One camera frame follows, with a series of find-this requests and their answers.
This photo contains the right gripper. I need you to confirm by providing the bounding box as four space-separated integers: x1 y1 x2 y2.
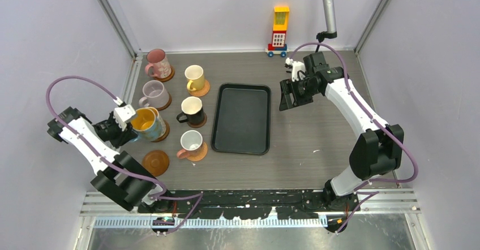
279 76 319 111

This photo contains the blue orange-inside mug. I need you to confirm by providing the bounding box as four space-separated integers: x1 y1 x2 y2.
131 107 162 142

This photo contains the black plastic tray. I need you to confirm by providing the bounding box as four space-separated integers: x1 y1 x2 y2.
211 83 271 155

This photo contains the lilac ribbed mug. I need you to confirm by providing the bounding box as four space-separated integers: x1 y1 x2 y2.
139 80 170 108

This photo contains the woven rattan coaster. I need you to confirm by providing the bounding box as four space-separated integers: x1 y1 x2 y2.
188 80 211 97
187 142 208 162

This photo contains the salmon pink mug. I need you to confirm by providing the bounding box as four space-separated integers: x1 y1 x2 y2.
177 130 203 159

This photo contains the black white-inside mug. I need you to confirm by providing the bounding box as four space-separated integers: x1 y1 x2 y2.
176 96 206 124

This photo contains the dusty pink mug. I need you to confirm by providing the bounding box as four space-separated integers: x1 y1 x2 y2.
145 49 171 78

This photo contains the dark walnut round coaster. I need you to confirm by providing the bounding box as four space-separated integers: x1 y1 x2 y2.
187 115 208 128

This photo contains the yellow mug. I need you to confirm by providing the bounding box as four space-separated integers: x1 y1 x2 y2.
185 65 205 92

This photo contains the white floral orange-inside mug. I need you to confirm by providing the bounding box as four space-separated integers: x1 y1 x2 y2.
148 107 165 136

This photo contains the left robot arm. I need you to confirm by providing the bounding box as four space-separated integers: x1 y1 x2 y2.
48 104 174 213

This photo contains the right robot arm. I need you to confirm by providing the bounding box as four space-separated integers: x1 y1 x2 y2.
279 52 404 211

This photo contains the colourful toy block tower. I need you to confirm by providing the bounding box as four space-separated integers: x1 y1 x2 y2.
265 6 290 57

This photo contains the brown wooden saucer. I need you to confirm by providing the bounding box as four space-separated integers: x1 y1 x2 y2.
152 122 170 143
157 94 172 111
156 66 175 83
142 150 170 177

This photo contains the brown wooden saucer near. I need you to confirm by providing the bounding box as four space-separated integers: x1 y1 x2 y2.
142 150 170 177

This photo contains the black tripod stand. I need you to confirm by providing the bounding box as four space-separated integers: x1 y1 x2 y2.
316 31 337 43

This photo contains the brown wooden saucer far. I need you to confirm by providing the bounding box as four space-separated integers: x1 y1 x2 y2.
156 66 175 83

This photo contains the grey metal pole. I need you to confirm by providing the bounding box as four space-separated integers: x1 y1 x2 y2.
322 0 337 33

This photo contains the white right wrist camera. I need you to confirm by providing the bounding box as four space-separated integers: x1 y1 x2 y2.
285 58 307 82

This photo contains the aluminium rail frame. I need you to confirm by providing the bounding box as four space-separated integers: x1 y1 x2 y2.
80 189 421 232

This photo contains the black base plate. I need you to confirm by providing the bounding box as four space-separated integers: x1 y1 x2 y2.
136 189 361 221

